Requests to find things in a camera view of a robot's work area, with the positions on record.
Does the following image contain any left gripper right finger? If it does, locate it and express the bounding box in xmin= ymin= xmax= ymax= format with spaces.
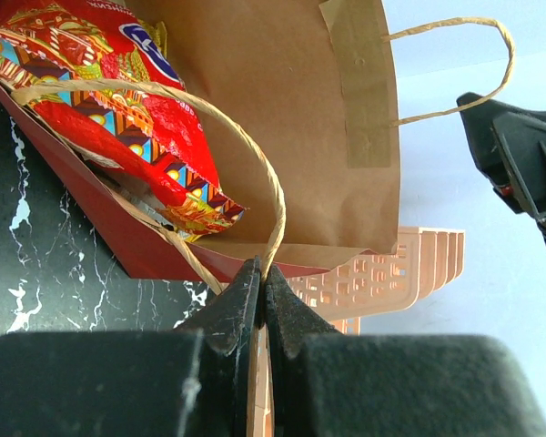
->
xmin=263 ymin=268 xmax=546 ymax=436

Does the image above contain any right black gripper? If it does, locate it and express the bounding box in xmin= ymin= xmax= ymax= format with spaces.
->
xmin=460 ymin=99 xmax=546 ymax=247

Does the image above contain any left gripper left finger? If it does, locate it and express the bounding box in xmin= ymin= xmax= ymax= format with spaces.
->
xmin=0 ymin=259 xmax=260 ymax=436

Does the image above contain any red brown paper bag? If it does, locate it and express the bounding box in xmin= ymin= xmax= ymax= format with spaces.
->
xmin=0 ymin=0 xmax=516 ymax=296

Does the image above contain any red cookie snack bag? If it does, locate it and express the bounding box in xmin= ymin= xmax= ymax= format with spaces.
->
xmin=0 ymin=1 xmax=244 ymax=241

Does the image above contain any pink plastic desk organizer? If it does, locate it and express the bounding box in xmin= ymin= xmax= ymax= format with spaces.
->
xmin=245 ymin=226 xmax=466 ymax=437

